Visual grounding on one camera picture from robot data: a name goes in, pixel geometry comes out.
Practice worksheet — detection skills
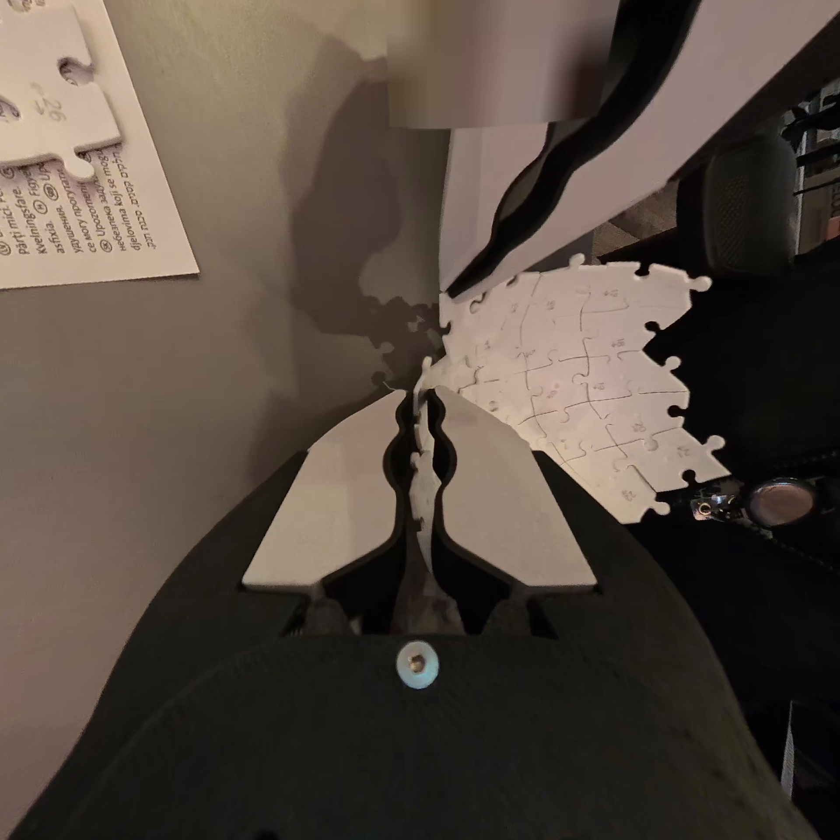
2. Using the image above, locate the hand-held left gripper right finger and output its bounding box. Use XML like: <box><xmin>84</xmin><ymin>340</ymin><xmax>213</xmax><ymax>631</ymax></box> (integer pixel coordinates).
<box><xmin>427</xmin><ymin>386</ymin><xmax>598</xmax><ymax>635</ymax></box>

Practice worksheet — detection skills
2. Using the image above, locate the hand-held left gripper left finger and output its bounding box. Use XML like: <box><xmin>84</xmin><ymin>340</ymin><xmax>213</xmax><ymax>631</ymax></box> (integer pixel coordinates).
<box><xmin>241</xmin><ymin>390</ymin><xmax>412</xmax><ymax>635</ymax></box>

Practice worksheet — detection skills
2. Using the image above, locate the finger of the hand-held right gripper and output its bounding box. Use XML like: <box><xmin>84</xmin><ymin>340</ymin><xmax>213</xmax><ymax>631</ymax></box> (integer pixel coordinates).
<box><xmin>451</xmin><ymin>0</ymin><xmax>840</xmax><ymax>296</ymax></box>
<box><xmin>438</xmin><ymin>123</ymin><xmax>552</xmax><ymax>293</ymax></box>

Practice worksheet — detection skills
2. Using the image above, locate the partly built puzzle ball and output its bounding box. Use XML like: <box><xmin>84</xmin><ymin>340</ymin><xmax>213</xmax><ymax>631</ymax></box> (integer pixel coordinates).
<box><xmin>410</xmin><ymin>256</ymin><xmax>731</xmax><ymax>592</ymax></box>

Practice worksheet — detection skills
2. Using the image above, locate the white puzzle piece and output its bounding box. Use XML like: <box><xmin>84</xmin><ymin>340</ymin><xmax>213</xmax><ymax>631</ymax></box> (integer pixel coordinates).
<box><xmin>0</xmin><ymin>0</ymin><xmax>123</xmax><ymax>181</ymax></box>

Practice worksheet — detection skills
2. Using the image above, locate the grey mesh office chair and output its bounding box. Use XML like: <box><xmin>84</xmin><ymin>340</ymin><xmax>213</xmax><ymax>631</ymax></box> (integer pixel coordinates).
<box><xmin>705</xmin><ymin>134</ymin><xmax>798</xmax><ymax>277</ymax></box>

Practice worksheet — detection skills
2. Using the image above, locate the dark round clip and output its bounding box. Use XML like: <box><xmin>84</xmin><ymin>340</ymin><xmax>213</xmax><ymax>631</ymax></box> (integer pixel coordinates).
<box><xmin>689</xmin><ymin>478</ymin><xmax>820</xmax><ymax>526</ymax></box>

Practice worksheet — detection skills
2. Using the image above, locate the white instruction leaflet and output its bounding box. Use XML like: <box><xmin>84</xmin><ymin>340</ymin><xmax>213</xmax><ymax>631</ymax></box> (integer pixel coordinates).
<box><xmin>0</xmin><ymin>0</ymin><xmax>200</xmax><ymax>291</ymax></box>

